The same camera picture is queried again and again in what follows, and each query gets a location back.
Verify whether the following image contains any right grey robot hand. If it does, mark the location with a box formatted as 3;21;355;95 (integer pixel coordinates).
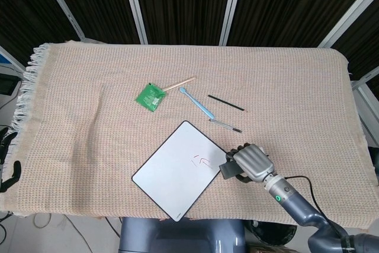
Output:
225;143;275;184

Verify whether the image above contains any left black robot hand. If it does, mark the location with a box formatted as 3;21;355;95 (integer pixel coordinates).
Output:
0;127;23;195

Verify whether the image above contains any dark grey board eraser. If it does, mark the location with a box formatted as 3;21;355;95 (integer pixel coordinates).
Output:
219;160;241;180

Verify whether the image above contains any white drawing board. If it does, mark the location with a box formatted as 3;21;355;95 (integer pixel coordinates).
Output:
131;120;227;223

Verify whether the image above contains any grey utility knife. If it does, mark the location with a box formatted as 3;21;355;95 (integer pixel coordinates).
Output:
208;118;243;133

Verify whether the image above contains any dark green pencil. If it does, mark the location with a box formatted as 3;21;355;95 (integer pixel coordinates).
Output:
207;94;249;113

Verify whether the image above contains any beige waffle weave tablecloth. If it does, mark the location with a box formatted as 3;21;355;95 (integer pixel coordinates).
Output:
0;41;379;228

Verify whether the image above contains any light blue toothbrush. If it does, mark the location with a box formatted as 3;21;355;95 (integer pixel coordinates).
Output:
179;87;214;120

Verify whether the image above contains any grey-blue robot torso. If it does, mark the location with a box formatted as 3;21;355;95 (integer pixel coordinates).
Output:
118;217;248;253

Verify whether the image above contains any wooden stick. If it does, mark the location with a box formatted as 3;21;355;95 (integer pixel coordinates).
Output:
161;76;197;92

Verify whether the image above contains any green foil packet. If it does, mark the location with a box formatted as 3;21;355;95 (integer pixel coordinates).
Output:
135;82;166;114

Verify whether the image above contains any dark pleated curtain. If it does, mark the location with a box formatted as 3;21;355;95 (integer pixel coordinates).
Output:
0;0;379;82

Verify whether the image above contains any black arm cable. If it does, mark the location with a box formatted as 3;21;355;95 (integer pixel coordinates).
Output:
285;175;337;226

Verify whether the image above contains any thin floor cable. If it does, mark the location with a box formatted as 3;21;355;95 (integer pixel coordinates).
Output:
32;213;121;253

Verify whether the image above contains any white metal frame post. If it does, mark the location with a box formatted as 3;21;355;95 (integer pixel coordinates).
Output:
318;0;379;50
218;0;246;46
37;0;87;43
120;0;149;45

